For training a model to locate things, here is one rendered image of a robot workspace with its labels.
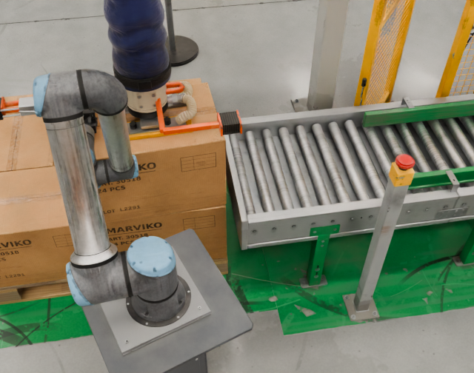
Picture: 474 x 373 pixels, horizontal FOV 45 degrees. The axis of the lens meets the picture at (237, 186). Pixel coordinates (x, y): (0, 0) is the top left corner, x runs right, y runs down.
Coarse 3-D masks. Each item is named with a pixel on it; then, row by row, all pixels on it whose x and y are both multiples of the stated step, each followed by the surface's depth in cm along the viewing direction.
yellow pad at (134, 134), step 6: (168, 120) 232; (174, 120) 235; (132, 126) 230; (138, 126) 233; (168, 126) 233; (174, 126) 233; (132, 132) 230; (138, 132) 230; (144, 132) 231; (150, 132) 231; (156, 132) 231; (186, 132) 233; (132, 138) 230; (138, 138) 230
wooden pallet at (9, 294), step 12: (216, 264) 291; (0, 288) 276; (12, 288) 278; (24, 288) 291; (36, 288) 291; (48, 288) 291; (60, 288) 291; (0, 300) 284; (12, 300) 286; (24, 300) 287
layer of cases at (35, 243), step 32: (32, 96) 314; (0, 128) 296; (32, 128) 296; (0, 160) 280; (32, 160) 280; (0, 192) 265; (32, 192) 265; (0, 224) 252; (32, 224) 252; (64, 224) 252; (128, 224) 258; (160, 224) 261; (192, 224) 265; (224, 224) 269; (0, 256) 259; (32, 256) 263; (64, 256) 267; (224, 256) 288
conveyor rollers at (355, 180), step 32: (320, 128) 296; (352, 128) 296; (384, 128) 296; (416, 128) 298; (256, 160) 279; (288, 160) 281; (352, 160) 280; (384, 160) 280; (416, 160) 282; (288, 192) 265; (320, 192) 265; (384, 192) 265; (416, 192) 266
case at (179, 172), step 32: (192, 96) 250; (96, 128) 235; (96, 160) 223; (160, 160) 231; (192, 160) 235; (224, 160) 239; (128, 192) 240; (160, 192) 245; (192, 192) 249; (224, 192) 254
